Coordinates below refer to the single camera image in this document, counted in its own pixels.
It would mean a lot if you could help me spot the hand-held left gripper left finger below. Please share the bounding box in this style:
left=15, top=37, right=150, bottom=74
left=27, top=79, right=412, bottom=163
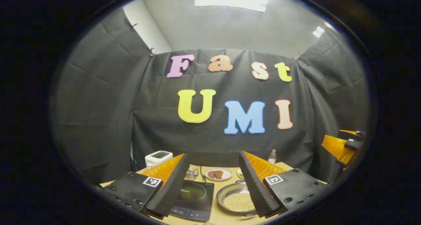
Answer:
left=100, top=153, right=191, bottom=220

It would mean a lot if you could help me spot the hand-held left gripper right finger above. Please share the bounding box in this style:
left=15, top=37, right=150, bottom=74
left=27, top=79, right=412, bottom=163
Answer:
left=238, top=151, right=330, bottom=219

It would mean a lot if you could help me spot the pile of soybeans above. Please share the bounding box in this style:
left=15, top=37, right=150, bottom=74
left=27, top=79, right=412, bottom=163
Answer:
left=223, top=192, right=256, bottom=212

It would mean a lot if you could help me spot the black induction cooktop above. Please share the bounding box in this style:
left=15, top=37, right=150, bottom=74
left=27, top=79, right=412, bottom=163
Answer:
left=169, top=180, right=215, bottom=222

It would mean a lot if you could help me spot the stainless steel pot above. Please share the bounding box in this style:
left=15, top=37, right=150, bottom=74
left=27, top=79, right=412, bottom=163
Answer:
left=216, top=180, right=260, bottom=216

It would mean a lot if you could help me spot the round beige plate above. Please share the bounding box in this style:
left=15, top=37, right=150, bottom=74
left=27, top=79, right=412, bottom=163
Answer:
left=204, top=167, right=233, bottom=182

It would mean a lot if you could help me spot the white toaster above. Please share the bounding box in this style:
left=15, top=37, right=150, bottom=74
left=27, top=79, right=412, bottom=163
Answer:
left=145, top=151, right=173, bottom=169

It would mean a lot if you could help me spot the black backdrop cloth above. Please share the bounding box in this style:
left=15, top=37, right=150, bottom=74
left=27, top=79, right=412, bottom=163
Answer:
left=49, top=6, right=370, bottom=186

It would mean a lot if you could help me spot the wire mesh basket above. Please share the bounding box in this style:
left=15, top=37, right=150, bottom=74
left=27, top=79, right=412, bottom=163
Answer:
left=185, top=164, right=199, bottom=180

